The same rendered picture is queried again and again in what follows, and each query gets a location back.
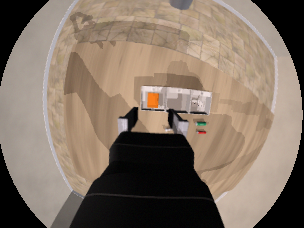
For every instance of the white domino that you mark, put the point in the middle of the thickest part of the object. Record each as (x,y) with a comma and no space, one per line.
(196,103)

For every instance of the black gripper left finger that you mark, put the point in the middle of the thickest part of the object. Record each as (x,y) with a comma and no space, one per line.
(129,121)

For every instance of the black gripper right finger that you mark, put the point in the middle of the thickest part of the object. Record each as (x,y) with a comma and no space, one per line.
(176,123)

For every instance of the grey rack of three bins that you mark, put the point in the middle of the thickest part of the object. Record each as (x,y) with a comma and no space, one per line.
(177,99)

